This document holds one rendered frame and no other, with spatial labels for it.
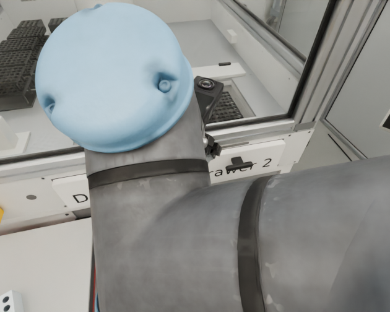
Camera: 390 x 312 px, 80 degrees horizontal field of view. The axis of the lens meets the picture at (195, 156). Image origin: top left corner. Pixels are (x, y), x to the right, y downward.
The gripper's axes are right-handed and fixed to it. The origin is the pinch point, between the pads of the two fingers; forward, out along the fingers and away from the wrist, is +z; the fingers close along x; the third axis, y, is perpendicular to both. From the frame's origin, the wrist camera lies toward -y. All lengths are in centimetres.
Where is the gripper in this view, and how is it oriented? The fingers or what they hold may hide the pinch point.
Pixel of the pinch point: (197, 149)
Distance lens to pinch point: 45.4
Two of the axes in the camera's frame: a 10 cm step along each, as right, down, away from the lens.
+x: 9.3, 3.4, -1.6
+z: 1.1, 1.4, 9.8
